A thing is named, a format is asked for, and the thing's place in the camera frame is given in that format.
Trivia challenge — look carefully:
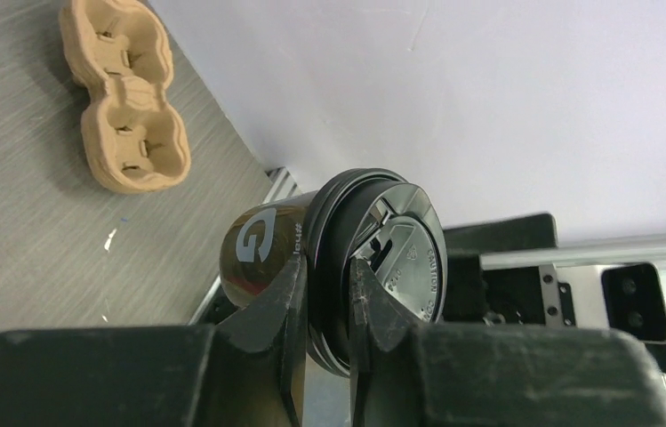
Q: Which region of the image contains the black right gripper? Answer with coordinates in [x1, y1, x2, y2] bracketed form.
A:
[442, 213, 558, 325]

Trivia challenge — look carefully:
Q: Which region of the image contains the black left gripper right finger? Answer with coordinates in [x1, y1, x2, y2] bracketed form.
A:
[349, 261, 666, 426]

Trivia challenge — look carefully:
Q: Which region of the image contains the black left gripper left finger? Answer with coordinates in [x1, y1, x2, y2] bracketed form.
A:
[0, 255, 307, 426]

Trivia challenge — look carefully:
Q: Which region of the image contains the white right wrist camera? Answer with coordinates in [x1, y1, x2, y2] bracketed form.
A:
[479, 232, 666, 355]

